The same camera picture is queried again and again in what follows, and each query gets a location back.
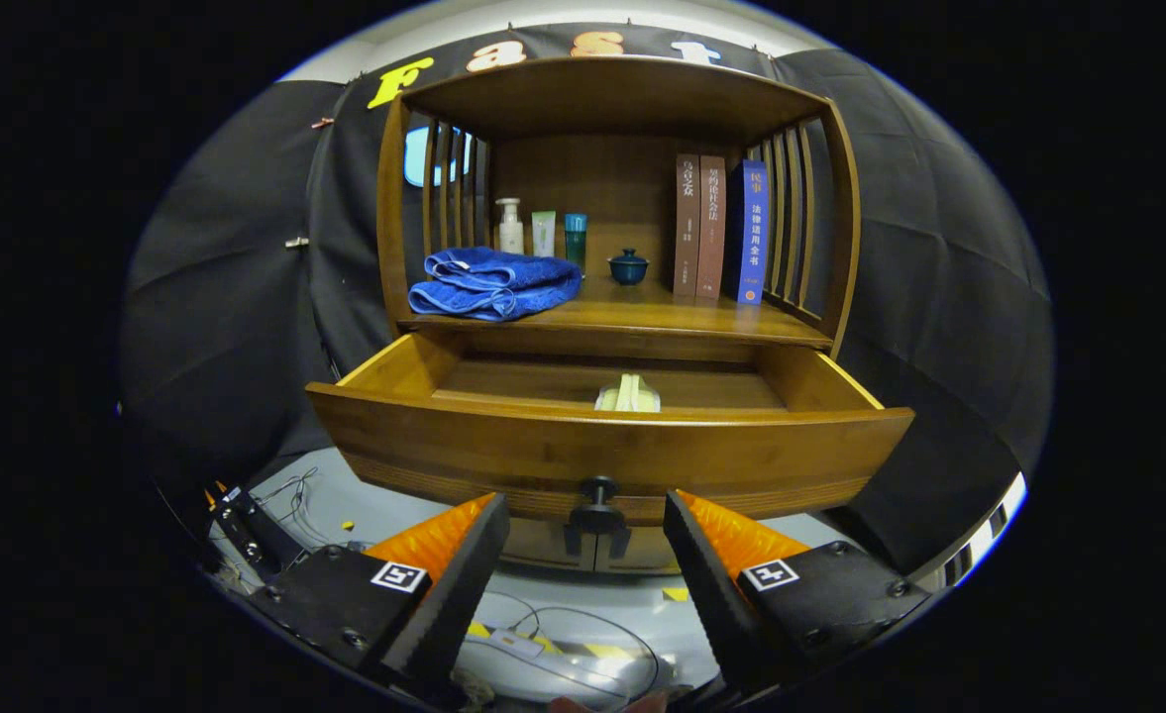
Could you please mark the folded blue towel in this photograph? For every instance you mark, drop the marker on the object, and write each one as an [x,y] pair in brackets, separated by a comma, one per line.
[493,282]

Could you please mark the wooden cabinet door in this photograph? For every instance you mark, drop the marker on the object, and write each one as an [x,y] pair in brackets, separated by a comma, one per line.
[652,555]
[533,550]

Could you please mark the green white scrub brush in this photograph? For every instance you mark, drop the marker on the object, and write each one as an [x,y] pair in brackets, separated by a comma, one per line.
[627,396]

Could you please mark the wooden cabinet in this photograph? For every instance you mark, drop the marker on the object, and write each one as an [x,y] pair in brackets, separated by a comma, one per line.
[592,178]

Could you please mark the teal bottle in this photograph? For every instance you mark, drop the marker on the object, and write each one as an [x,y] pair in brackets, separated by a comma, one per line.
[576,243]

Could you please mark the wooden drawer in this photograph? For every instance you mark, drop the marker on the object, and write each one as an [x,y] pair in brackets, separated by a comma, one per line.
[503,451]

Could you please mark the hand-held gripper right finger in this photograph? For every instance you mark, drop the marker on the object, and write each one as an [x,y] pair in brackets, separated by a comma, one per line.
[716,594]

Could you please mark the dark brown book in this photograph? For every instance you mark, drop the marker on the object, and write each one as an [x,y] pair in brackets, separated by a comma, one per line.
[687,228]

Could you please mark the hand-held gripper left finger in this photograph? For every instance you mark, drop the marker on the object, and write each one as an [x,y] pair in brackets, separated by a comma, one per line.
[454,594]

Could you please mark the wooden countertop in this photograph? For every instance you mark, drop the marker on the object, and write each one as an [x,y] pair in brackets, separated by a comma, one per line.
[662,312]

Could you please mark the reddish brown book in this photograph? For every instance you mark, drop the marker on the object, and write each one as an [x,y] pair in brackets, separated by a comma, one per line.
[710,228]

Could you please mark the dark blue lidded teacup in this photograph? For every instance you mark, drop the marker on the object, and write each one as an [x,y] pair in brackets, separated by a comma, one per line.
[628,269]

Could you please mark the white green tube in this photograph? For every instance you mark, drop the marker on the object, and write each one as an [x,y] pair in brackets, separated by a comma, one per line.
[543,236]

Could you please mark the yellow floor tape piece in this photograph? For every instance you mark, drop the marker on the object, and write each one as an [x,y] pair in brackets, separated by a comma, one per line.
[675,594]

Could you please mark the blue book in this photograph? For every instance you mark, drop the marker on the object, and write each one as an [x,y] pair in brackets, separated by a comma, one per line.
[753,233]

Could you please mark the white pump bottle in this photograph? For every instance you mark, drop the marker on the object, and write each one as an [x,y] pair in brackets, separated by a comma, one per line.
[510,236]

